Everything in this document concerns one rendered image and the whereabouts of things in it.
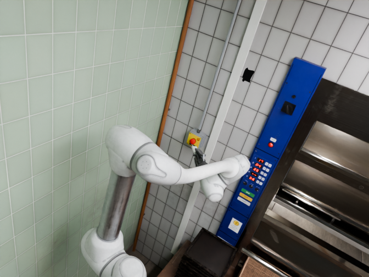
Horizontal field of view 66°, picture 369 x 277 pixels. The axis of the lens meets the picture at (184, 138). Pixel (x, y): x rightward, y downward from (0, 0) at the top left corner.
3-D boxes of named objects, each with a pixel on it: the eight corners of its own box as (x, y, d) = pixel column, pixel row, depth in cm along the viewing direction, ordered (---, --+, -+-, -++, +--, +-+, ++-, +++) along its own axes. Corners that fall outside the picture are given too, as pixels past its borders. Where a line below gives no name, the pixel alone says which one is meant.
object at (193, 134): (190, 139, 197) (194, 127, 191) (202, 146, 193) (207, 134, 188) (185, 143, 191) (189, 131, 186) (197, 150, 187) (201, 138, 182)
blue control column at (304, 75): (256, 188, 404) (331, 35, 295) (266, 194, 399) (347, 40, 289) (189, 293, 252) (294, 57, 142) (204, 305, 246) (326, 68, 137)
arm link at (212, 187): (205, 188, 161) (223, 175, 158) (213, 209, 148) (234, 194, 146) (194, 178, 155) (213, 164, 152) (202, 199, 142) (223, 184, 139)
